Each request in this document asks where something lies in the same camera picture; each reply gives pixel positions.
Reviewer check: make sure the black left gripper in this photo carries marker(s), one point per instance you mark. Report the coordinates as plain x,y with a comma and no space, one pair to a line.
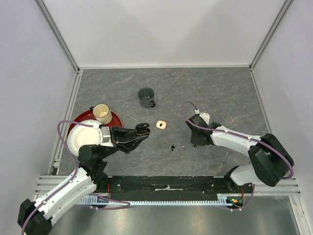
125,139

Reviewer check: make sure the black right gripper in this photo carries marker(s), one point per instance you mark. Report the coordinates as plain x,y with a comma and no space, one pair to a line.
194,141

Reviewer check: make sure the black earbuds charging case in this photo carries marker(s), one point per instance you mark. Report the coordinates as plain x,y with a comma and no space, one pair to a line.
142,129

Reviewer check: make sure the beige earbuds charging case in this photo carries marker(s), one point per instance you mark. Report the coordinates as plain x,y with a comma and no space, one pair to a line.
161,124

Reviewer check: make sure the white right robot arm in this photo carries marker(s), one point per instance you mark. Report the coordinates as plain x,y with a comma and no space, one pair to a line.
269,161

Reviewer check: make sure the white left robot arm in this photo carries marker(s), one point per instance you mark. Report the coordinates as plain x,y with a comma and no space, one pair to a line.
38,217

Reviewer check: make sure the red round tray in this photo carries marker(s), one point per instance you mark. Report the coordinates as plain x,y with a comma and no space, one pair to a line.
87,115

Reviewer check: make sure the beige ceramic cup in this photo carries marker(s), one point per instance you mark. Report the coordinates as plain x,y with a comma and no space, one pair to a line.
102,113

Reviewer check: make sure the white ceramic plate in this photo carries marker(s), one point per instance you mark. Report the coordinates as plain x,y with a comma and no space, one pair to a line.
83,135

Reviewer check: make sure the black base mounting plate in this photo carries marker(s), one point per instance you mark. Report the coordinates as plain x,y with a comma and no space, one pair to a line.
166,188

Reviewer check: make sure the dark green mug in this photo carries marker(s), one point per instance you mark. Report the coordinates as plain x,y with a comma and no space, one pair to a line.
146,97

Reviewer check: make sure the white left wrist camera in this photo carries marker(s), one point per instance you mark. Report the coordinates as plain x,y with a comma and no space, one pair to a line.
105,136

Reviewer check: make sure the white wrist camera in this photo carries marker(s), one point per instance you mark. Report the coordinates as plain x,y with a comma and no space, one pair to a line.
204,116
105,136

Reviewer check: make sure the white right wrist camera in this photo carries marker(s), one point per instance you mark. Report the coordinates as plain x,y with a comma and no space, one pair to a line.
204,116

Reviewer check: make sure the white slotted cable duct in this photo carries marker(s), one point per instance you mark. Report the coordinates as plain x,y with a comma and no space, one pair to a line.
97,201

